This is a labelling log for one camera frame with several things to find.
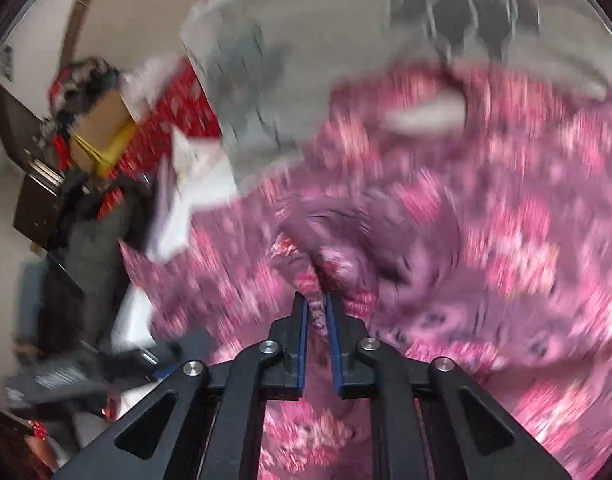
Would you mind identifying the purple floral fleece garment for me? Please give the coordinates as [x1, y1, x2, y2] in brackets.
[123, 65, 612, 479]

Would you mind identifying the dark padded jacket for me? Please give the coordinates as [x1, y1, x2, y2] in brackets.
[36, 171, 154, 356]

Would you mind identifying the red patterned blanket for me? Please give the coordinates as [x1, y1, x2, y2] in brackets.
[109, 60, 221, 177]

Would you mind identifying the cardboard box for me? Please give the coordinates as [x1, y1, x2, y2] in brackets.
[69, 89, 138, 178]

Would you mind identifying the grey floral pillow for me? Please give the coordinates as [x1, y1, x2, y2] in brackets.
[180, 0, 612, 184]

